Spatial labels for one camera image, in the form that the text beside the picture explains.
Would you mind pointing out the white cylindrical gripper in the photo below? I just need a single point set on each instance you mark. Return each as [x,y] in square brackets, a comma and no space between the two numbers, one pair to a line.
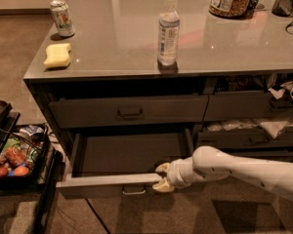
[176,174]

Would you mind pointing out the grey drawer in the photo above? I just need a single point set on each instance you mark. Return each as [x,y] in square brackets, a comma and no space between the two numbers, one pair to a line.
[251,104]
[103,166]
[282,155]
[121,111]
[245,139]

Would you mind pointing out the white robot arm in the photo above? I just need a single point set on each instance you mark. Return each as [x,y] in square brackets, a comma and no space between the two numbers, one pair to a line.
[208,163]

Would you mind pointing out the grey drawer cabinet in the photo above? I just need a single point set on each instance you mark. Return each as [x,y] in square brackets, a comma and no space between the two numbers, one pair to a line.
[114,55]

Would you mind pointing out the plastic bags in drawer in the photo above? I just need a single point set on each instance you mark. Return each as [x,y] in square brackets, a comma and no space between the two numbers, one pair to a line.
[274,127]

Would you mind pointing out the crumpled bag in top drawer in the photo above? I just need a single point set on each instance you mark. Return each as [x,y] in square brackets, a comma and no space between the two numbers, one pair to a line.
[279,91]

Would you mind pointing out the clear water bottle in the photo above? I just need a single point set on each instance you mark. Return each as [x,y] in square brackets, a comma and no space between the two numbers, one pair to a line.
[168,33]

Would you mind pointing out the black tray stand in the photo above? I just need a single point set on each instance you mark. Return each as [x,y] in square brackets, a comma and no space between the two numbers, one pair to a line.
[44,185]

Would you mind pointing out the black bin of snacks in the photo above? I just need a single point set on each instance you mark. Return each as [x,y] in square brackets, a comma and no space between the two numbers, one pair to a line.
[22,153]

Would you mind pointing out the yellow sponge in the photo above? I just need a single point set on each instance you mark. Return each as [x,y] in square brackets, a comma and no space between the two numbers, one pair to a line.
[57,55]

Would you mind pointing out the white green soda can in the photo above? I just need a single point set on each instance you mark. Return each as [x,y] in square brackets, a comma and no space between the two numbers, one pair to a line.
[62,18]

